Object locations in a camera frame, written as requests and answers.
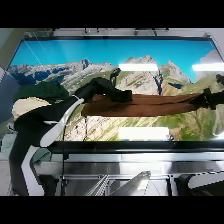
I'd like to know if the beige garment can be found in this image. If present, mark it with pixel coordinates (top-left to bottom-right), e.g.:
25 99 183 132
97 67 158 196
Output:
11 96 52 122

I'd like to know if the brown garment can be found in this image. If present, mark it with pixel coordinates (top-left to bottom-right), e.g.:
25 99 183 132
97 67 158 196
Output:
80 92 205 118

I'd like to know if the black cable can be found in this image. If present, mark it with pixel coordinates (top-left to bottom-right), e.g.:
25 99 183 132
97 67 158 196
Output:
109 67 122 88

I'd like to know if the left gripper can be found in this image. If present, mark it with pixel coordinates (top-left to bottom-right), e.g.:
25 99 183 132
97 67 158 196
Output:
109 88 134 103

